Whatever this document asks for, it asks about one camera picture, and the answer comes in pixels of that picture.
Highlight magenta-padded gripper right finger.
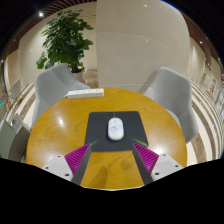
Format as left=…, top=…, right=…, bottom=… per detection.
left=131, top=142, right=184, bottom=186

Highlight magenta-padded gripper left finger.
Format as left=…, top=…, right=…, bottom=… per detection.
left=41, top=142, right=92, bottom=186

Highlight white cartoon-print computer mouse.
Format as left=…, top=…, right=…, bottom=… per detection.
left=106, top=117, right=125, bottom=142

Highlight black mouse pad green lines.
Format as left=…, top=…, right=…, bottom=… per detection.
left=84, top=110, right=149, bottom=153

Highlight white power strip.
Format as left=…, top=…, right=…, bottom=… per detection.
left=65, top=88, right=105, bottom=100

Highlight grey shell chair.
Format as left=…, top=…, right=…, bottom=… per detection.
left=32, top=63, right=91, bottom=128
left=138, top=66, right=199, bottom=144

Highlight white wooden-legged chair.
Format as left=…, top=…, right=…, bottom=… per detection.
left=8, top=78, right=23, bottom=101

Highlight green potted plant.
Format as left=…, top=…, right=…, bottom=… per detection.
left=35, top=9, right=95, bottom=83

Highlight red white wall poster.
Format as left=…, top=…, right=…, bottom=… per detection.
left=208, top=75, right=218, bottom=98

